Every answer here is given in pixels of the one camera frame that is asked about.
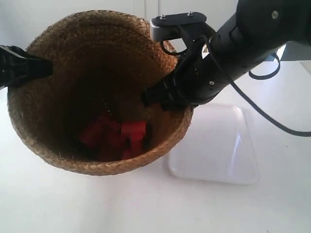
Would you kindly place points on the red cylinder lying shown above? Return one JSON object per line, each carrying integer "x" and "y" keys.
{"x": 133, "y": 148}
{"x": 134, "y": 130}
{"x": 93, "y": 134}

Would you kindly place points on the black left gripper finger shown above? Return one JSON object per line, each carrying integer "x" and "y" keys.
{"x": 17, "y": 67}

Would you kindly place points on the brown woven wicker basket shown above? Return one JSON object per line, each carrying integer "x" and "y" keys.
{"x": 102, "y": 60}

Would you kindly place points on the red cylinder lying left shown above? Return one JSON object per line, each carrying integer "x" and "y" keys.
{"x": 93, "y": 134}

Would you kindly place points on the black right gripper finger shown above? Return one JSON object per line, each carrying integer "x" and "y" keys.
{"x": 158, "y": 93}

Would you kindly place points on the white rectangular plastic tray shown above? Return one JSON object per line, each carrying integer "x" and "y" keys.
{"x": 217, "y": 147}

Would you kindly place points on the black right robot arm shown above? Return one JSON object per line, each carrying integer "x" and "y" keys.
{"x": 256, "y": 30}

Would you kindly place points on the red cylinder lying front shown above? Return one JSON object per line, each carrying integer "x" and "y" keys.
{"x": 133, "y": 148}

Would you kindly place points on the red cylinder lying right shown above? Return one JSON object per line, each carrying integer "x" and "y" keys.
{"x": 134, "y": 130}

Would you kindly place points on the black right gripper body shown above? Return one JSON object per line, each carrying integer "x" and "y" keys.
{"x": 196, "y": 80}

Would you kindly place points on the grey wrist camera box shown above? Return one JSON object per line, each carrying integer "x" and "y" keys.
{"x": 167, "y": 27}

